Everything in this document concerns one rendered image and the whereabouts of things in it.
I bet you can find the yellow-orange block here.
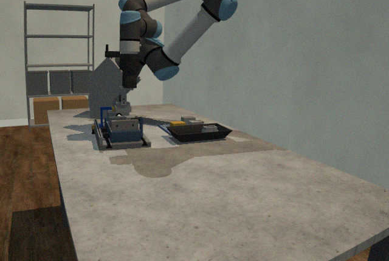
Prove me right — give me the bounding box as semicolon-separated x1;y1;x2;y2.
170;121;186;126

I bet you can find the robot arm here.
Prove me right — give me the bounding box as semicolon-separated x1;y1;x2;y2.
119;0;238;81

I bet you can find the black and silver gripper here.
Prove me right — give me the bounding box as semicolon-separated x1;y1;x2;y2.
105;41;141;105

